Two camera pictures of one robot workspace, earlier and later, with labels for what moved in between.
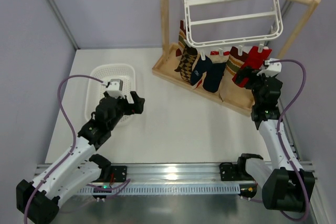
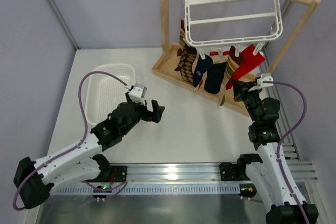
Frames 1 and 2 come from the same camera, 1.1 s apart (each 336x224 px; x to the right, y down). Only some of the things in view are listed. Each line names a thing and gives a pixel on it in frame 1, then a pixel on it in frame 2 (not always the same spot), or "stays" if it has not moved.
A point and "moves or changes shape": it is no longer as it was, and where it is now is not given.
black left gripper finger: x=139 y=103 to x=157 y=112
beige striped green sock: x=230 y=91 moves or changes shape
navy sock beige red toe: x=199 y=67 stays
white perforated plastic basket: x=126 y=72 stays
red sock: x=254 y=59 moves or changes shape
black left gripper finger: x=127 y=108 to x=146 y=115
